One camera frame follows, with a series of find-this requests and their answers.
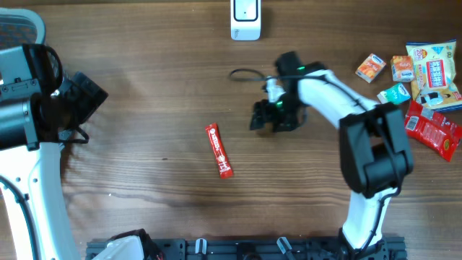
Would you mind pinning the red Hacks candy bag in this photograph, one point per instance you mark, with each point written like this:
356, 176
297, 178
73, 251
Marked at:
433, 129

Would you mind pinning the yellow white snack bag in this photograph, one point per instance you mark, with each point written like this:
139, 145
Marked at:
434, 73

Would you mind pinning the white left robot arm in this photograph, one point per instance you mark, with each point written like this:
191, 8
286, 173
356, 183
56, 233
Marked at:
41, 112

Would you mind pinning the orange small carton box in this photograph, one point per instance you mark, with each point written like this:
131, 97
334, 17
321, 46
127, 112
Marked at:
402, 69

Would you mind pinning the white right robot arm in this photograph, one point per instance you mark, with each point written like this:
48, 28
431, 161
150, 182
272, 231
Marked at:
375, 154

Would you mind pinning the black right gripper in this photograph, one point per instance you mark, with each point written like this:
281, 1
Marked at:
262, 113

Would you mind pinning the white barcode scanner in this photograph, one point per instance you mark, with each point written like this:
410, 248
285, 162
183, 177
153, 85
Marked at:
245, 20

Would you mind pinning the black aluminium mounting rail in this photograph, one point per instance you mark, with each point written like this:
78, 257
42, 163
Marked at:
323, 248

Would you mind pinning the red coffee stick sachet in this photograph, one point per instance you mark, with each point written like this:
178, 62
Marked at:
223, 163

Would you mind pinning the grey plastic shopping basket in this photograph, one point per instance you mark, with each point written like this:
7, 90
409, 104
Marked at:
20, 26

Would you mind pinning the teal Kleenex tissue pack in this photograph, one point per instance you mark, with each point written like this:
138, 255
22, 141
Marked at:
396, 94

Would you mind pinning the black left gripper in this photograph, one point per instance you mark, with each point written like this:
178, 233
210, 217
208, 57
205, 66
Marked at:
88, 103

